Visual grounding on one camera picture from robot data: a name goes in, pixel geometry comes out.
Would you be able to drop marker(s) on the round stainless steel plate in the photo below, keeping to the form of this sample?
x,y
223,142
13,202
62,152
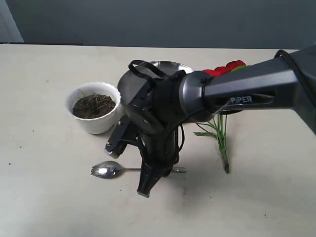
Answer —
x,y
191,93

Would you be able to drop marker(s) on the silver metal spork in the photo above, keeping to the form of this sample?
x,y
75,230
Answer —
x,y
112,169

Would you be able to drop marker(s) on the dark potting soil with fibers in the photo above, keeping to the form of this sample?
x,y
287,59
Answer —
x,y
93,106

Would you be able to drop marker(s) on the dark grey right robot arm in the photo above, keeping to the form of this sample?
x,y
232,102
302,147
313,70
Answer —
x,y
288,81

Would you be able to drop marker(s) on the green plant stems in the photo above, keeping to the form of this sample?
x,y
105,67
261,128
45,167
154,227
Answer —
x,y
218,129

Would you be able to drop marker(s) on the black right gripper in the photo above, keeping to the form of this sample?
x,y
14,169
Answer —
x,y
155,109

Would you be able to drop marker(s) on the white scalloped flower pot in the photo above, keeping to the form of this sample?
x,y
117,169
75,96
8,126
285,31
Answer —
x,y
98,124

